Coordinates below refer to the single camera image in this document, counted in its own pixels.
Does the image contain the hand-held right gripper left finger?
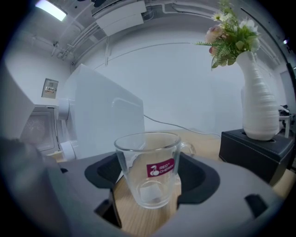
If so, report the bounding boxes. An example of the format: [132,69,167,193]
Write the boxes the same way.
[46,151,130,237]

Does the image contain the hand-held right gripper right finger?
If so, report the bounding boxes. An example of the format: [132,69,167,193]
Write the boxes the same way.
[161,152,284,237]

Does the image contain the clear glass mug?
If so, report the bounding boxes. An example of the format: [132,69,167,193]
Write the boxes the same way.
[113,131,197,209]

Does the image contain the white microwave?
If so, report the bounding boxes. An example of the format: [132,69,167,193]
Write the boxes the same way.
[19,63,145,160]

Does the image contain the black tissue box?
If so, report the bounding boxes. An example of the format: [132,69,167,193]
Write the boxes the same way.
[218,128,296,185]

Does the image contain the wooden table with white legs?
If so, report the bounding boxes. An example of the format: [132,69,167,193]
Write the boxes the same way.
[46,129,296,233]

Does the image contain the artificial flower bouquet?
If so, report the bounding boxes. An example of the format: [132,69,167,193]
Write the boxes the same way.
[195,0,261,71]

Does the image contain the white ceiling pipes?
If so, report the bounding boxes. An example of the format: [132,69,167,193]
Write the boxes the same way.
[50,13,111,68]

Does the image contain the white ceiling air conditioner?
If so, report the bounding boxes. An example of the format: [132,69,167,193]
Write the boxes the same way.
[91,0,147,37]

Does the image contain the long ceiling light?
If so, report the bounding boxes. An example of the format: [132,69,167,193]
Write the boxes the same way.
[35,0,68,22]

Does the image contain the white metal frame table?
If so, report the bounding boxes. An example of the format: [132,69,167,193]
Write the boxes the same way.
[278,105,296,138]

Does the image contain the grey electrical wall panel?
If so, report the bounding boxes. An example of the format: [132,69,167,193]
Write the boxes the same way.
[41,78,59,100]

